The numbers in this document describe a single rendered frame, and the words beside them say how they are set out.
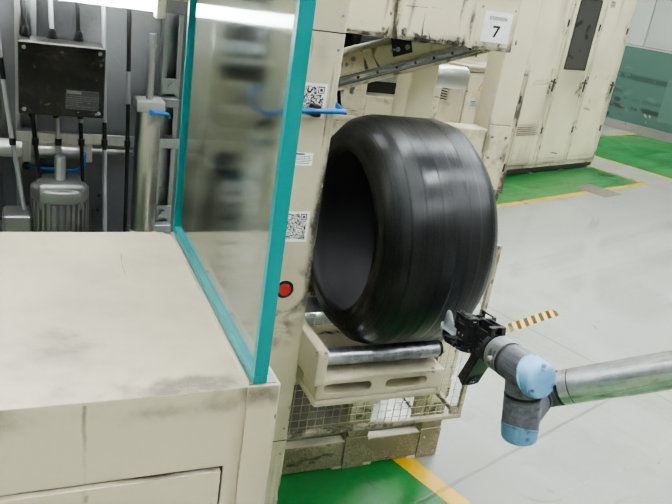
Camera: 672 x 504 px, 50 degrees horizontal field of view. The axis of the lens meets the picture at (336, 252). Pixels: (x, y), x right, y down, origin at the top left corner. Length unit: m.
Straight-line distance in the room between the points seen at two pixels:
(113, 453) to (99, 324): 0.20
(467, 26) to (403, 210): 0.65
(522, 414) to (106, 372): 0.85
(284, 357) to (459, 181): 0.61
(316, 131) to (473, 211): 0.39
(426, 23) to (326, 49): 0.46
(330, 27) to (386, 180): 0.35
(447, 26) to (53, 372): 1.40
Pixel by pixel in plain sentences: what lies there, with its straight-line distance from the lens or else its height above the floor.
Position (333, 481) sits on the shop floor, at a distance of 2.84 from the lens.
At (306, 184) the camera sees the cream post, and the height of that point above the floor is 1.32.
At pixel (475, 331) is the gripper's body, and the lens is 1.59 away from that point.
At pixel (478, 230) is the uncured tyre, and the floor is 1.28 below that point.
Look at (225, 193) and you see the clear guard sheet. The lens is 1.06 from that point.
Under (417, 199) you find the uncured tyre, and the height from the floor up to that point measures 1.34.
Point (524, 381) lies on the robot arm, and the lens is 1.44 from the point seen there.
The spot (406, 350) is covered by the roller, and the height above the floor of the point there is 0.91.
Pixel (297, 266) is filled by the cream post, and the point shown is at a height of 1.12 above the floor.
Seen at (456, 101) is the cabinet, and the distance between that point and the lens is 6.19.
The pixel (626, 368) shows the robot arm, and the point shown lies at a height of 1.13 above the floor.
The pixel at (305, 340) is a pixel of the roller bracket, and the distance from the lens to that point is 1.76.
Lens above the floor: 1.76
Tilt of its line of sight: 21 degrees down
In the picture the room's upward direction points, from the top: 9 degrees clockwise
